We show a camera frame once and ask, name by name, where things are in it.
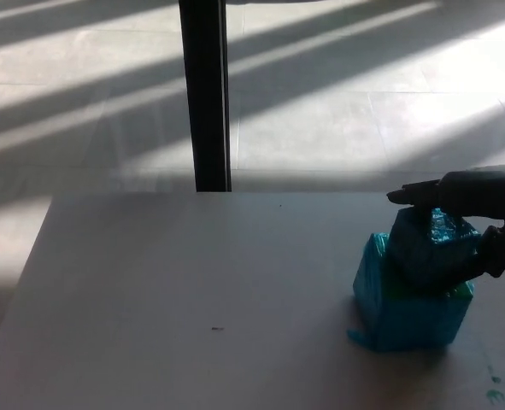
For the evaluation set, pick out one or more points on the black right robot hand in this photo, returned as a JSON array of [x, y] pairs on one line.
[[470, 196]]

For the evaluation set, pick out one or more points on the small blue cube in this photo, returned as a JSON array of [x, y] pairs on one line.
[[423, 252]]

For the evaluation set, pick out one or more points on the large blue wrapped cube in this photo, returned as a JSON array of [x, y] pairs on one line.
[[406, 316]]

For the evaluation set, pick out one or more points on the black vertical window frame post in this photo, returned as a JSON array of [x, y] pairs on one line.
[[207, 96]]

